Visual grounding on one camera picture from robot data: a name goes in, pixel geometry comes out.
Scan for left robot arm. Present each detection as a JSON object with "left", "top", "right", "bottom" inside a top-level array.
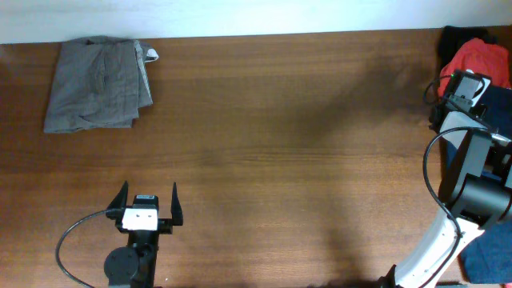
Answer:
[{"left": 104, "top": 182, "right": 184, "bottom": 287}]

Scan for black garment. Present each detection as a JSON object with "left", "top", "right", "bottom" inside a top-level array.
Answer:
[{"left": 436, "top": 26, "right": 498, "bottom": 70}]

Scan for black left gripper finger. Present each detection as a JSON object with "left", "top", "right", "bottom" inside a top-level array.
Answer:
[
  {"left": 106, "top": 181, "right": 129, "bottom": 219},
  {"left": 170, "top": 182, "right": 183, "bottom": 226}
]

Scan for red t-shirt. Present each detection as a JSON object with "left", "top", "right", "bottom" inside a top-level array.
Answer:
[{"left": 438, "top": 38, "right": 511, "bottom": 89}]

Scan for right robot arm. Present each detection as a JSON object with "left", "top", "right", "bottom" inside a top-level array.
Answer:
[{"left": 377, "top": 70, "right": 511, "bottom": 287}]

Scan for navy blue shorts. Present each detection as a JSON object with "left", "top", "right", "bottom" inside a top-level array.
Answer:
[{"left": 439, "top": 86, "right": 511, "bottom": 284}]

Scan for grey folded shorts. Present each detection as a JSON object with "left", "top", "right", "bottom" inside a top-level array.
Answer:
[{"left": 43, "top": 36, "right": 159, "bottom": 134}]

